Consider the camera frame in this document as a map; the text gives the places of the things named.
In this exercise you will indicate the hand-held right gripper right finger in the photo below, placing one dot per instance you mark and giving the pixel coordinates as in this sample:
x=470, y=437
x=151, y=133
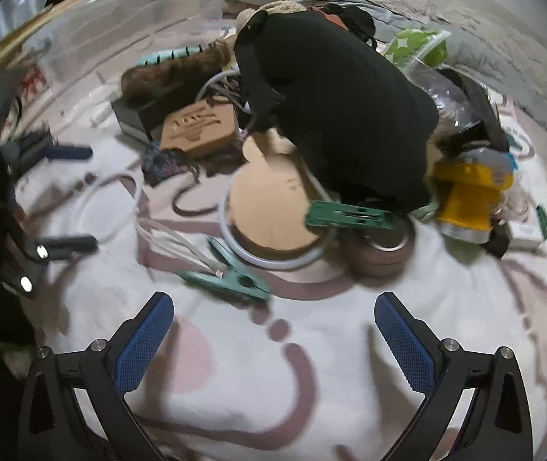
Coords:
x=405, y=345

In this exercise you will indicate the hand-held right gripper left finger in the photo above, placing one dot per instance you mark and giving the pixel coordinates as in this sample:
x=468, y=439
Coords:
x=141, y=345

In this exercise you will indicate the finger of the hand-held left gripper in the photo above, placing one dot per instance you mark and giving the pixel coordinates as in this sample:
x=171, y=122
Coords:
x=69, y=152
x=69, y=245

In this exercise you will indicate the teal clothespin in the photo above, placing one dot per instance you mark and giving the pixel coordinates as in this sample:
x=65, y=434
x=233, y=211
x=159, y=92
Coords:
x=235, y=283

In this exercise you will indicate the clear plastic storage box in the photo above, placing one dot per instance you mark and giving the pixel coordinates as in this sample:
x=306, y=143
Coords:
x=110, y=9

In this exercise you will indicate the black box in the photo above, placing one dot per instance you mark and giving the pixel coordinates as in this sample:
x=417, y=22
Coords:
x=132, y=115

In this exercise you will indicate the brown tape roll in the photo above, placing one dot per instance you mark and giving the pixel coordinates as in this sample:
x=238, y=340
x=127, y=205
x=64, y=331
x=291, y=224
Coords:
x=374, y=259

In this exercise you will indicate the dark patterned pouch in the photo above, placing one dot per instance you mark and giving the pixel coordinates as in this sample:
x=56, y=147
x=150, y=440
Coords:
x=160, y=165

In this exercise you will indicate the printed cartoon blanket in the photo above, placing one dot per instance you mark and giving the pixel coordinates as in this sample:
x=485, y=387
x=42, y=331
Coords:
x=254, y=394

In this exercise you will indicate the brown embossed leather holder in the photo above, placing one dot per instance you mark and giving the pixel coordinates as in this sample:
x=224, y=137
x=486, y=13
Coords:
x=196, y=127

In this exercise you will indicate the small white box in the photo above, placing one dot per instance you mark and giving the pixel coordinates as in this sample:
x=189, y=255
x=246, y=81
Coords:
x=523, y=237

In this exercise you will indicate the round wooden disc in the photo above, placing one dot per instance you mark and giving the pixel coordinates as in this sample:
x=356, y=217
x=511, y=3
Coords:
x=273, y=211

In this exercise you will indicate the black cloth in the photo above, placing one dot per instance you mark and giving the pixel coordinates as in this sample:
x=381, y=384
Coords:
x=340, y=105

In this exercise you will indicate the beige fleece hat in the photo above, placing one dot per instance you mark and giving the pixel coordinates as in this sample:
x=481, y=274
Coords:
x=283, y=7

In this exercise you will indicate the green patterned wipes pack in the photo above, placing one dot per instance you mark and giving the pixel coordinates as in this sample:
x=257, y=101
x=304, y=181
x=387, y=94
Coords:
x=412, y=41

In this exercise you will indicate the black and orange glove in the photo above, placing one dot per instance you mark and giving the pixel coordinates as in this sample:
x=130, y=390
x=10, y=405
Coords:
x=355, y=21

